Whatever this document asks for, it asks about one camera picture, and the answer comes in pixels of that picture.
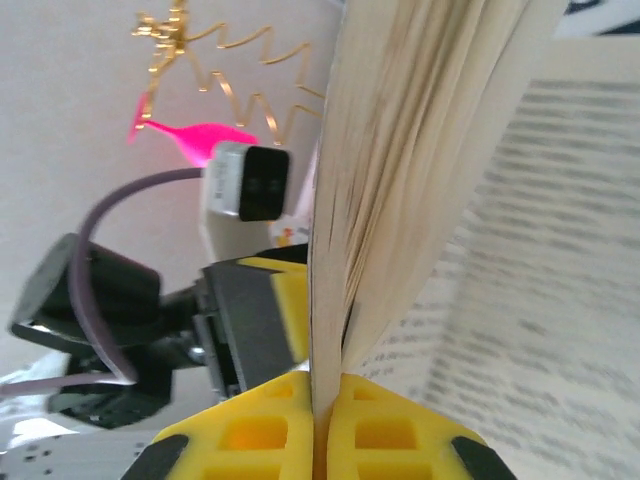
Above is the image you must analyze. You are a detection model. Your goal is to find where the small navy book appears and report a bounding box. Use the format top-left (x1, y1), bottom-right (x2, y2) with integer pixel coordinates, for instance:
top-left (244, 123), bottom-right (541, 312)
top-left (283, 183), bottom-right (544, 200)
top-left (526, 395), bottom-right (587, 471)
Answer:
top-left (307, 0), bottom-right (640, 480)

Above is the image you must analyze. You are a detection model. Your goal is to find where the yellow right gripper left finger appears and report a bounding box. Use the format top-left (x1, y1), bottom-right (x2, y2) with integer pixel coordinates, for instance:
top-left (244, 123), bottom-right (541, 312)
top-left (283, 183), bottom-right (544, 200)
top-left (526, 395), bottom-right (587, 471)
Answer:
top-left (119, 370), bottom-right (315, 480)

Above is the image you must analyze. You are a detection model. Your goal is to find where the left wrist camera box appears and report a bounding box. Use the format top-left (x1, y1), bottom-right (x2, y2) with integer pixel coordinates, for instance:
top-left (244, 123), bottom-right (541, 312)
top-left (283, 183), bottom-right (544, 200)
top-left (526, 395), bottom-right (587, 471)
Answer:
top-left (199, 141), bottom-right (292, 224)

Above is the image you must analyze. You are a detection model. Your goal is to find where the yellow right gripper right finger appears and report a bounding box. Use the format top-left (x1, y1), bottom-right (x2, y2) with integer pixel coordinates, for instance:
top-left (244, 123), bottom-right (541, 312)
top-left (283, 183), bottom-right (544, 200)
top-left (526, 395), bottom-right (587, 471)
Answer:
top-left (315, 372), bottom-right (516, 480)

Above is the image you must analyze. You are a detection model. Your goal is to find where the pink plastic goblet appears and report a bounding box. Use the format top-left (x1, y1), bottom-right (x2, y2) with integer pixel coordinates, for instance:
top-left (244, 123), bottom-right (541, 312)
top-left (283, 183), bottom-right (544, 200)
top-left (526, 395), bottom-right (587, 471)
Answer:
top-left (125, 92), bottom-right (261, 169)

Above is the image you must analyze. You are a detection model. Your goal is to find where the white duck print box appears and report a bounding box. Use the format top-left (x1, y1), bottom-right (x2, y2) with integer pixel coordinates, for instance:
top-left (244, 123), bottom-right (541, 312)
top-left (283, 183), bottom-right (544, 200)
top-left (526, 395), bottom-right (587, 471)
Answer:
top-left (269, 222), bottom-right (316, 251)

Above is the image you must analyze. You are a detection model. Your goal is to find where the gold wire glass rack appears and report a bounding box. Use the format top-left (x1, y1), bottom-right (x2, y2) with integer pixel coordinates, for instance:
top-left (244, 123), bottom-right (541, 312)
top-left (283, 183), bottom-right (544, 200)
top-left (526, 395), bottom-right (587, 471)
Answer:
top-left (130, 0), bottom-right (329, 146)

